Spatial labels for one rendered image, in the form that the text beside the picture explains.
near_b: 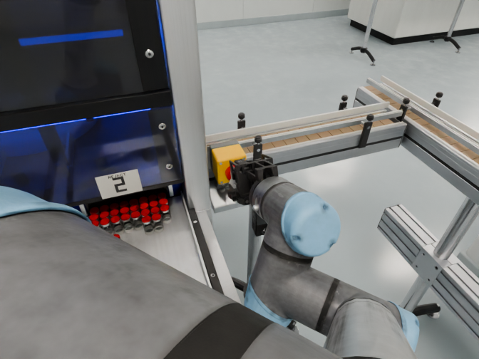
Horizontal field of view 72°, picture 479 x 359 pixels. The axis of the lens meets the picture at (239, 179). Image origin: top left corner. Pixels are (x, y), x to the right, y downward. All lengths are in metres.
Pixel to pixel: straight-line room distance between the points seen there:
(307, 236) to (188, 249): 0.39
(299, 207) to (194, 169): 0.38
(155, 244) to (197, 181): 0.17
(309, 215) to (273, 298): 0.13
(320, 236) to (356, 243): 1.58
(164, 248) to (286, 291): 0.38
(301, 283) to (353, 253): 1.50
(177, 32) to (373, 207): 1.85
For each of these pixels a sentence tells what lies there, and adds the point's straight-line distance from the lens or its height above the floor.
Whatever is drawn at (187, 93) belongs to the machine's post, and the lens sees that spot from 0.65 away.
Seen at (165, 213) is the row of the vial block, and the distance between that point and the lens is 0.80.
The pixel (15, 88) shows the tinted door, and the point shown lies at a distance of 0.66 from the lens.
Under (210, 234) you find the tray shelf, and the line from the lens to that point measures 0.78.
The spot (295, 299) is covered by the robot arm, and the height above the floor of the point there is 1.08.
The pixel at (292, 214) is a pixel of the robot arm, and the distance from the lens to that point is 0.42.
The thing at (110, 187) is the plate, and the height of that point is 1.02.
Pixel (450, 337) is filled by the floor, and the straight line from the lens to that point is 1.87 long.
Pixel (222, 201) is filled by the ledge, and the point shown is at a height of 0.88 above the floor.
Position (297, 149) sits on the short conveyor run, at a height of 0.92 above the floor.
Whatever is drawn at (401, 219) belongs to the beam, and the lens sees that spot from 1.41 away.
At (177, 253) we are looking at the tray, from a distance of 0.76.
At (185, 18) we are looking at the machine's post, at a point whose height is 1.33.
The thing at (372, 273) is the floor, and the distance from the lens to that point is 1.91.
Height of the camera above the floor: 1.48
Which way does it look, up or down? 40 degrees down
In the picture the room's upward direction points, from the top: straight up
